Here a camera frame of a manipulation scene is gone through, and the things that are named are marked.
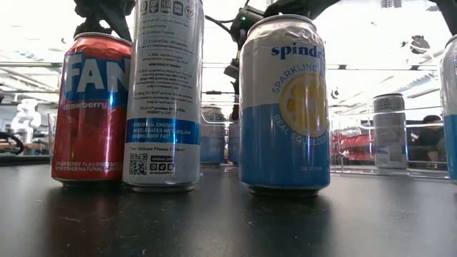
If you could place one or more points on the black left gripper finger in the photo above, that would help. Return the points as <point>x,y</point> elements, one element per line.
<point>84,29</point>
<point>119,28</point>

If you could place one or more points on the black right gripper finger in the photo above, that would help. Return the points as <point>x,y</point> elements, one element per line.
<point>235,71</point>

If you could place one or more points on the clear plastic bin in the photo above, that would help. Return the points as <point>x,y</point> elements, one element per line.
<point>227,107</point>
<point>51,142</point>
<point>357,171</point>

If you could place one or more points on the white and blue Spindrift can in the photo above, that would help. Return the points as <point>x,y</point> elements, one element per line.
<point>282,142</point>
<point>213,142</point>
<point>450,107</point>

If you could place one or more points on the tall white Celsius can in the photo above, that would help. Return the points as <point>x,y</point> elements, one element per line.
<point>389,135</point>
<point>164,100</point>

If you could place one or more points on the red Fanta strawberry soda can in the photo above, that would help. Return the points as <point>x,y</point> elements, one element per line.
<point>91,118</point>

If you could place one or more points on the small black hook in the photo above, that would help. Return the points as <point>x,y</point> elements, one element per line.
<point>335,93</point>

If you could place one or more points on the white blurred figure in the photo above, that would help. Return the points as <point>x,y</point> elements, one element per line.
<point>25,118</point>

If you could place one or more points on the metal rack with red bins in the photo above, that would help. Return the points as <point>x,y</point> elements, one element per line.
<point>357,142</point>

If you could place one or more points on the black ceiling fixture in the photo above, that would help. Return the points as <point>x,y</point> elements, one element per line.
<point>419,44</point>

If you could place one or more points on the person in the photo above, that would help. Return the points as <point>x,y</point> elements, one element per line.
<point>430,139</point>

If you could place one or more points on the horizontal metal rail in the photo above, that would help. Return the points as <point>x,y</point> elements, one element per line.
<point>392,66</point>

